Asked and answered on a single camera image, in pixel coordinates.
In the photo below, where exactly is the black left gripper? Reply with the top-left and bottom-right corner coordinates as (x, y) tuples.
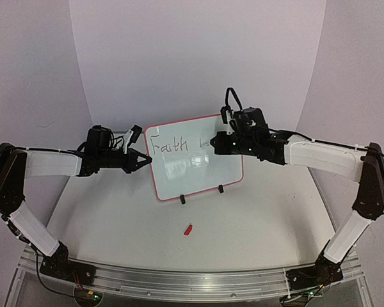
(97, 147), (152, 173)

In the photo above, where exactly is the pink framed whiteboard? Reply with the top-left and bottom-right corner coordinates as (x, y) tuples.
(144, 114), (244, 201)

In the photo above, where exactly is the red marker cap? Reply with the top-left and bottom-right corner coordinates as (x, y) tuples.
(184, 224), (193, 236)

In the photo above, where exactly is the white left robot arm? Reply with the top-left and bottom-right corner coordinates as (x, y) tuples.
(0, 125), (152, 278)

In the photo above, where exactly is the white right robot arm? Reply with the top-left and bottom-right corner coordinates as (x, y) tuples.
(210, 106), (384, 264)

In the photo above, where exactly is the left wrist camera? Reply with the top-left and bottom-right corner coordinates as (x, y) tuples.
(122, 125), (142, 154)

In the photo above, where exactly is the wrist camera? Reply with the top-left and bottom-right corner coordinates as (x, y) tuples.
(220, 87), (243, 135)
(122, 125), (142, 154)

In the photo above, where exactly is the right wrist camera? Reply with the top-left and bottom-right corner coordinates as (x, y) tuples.
(220, 87), (243, 135)

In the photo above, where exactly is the wire whiteboard stand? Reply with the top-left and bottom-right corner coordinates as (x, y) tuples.
(179, 184), (224, 205)

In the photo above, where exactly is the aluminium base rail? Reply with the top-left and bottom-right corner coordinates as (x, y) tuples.
(5, 248), (372, 306)

